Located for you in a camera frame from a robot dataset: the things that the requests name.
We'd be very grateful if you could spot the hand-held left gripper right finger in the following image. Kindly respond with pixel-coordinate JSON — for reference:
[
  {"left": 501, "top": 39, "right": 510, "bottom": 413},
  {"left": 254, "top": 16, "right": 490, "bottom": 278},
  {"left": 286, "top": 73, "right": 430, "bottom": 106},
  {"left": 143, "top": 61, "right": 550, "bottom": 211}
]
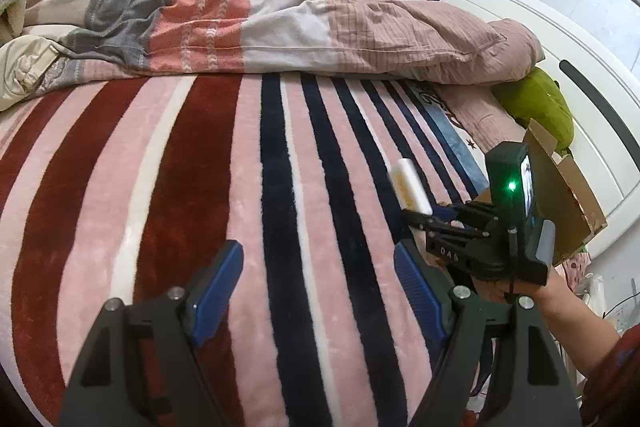
[{"left": 393, "top": 243, "right": 583, "bottom": 427}]

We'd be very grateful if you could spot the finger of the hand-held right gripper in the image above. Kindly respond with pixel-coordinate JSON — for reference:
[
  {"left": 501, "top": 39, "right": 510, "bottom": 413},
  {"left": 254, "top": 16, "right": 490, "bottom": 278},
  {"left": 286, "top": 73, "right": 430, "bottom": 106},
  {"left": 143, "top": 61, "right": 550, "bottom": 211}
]
[
  {"left": 434, "top": 201, "right": 498, "bottom": 224},
  {"left": 406, "top": 208, "right": 493, "bottom": 242}
]

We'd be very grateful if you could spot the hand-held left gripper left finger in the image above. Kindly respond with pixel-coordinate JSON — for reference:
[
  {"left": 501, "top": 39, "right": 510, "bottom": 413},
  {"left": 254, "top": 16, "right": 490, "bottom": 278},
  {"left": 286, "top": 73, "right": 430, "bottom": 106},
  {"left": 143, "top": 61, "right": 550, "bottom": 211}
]
[{"left": 60, "top": 239, "right": 244, "bottom": 427}]

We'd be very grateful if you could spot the white rounded stick device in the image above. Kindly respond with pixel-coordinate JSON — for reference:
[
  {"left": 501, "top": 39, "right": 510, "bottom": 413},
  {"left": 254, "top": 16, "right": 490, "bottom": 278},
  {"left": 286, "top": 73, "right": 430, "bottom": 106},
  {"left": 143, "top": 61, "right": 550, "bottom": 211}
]
[{"left": 389, "top": 159, "right": 434, "bottom": 215}]

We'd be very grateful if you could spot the brown cardboard box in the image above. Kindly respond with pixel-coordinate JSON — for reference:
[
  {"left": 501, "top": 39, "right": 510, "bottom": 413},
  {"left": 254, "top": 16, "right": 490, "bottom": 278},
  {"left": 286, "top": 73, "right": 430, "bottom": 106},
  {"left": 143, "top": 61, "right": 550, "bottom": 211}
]
[{"left": 475, "top": 119, "right": 608, "bottom": 265}]

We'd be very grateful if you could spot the person's right forearm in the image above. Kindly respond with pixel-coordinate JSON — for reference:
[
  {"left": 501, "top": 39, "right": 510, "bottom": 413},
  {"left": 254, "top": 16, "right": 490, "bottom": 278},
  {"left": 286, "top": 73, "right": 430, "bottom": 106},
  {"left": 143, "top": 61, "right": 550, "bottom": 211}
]
[{"left": 500, "top": 274, "right": 640, "bottom": 427}]

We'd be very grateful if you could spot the pink pillow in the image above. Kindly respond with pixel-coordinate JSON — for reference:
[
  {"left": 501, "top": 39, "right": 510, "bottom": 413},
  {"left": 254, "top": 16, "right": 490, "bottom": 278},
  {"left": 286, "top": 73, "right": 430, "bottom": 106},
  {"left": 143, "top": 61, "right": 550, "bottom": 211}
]
[{"left": 440, "top": 94, "right": 532, "bottom": 158}]

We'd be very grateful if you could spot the striped plush bed blanket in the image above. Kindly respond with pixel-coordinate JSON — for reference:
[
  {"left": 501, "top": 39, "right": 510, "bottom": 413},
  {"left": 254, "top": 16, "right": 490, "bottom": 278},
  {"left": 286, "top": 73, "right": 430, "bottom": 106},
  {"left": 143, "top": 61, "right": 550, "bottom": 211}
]
[{"left": 0, "top": 72, "right": 501, "bottom": 427}]

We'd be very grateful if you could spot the green plush pillow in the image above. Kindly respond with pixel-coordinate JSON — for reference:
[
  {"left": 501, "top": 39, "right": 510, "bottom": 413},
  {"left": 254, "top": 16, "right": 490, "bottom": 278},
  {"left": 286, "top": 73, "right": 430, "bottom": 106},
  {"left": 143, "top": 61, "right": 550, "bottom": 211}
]
[{"left": 492, "top": 67, "right": 576, "bottom": 154}]

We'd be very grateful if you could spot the white bed headboard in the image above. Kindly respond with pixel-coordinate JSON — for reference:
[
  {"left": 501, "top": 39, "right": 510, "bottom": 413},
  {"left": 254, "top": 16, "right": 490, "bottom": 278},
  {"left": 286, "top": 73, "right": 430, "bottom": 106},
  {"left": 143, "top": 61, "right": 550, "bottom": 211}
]
[{"left": 440, "top": 0, "right": 640, "bottom": 254}]

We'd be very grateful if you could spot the pink grey striped duvet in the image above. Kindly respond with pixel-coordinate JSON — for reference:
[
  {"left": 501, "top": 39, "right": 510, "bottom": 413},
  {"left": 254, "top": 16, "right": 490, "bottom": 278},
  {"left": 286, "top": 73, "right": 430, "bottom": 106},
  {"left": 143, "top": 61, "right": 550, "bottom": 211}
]
[{"left": 22, "top": 0, "right": 546, "bottom": 88}]

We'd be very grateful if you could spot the beige cloth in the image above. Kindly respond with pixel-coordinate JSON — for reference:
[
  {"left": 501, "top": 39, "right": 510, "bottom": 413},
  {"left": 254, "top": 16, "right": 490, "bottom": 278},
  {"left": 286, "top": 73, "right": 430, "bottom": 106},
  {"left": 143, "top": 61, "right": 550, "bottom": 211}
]
[{"left": 0, "top": 34, "right": 84, "bottom": 114}]

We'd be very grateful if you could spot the cream fleece blanket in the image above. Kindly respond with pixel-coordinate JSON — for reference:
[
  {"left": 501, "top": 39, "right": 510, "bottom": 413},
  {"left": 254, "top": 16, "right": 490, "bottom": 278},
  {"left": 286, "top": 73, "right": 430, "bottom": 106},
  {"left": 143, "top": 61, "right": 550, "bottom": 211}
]
[{"left": 0, "top": 0, "right": 29, "bottom": 46}]

